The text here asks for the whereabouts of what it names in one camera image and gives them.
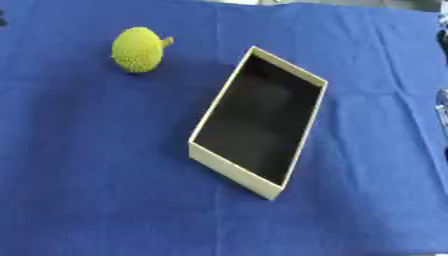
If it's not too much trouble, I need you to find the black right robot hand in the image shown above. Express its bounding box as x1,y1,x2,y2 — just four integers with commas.
435,28,448,61

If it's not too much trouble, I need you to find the tan open box dark inside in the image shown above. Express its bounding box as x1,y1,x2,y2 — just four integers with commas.
187,45,329,202

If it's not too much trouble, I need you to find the yellow spiky toy fruit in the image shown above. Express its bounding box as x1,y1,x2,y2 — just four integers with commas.
110,26,175,74

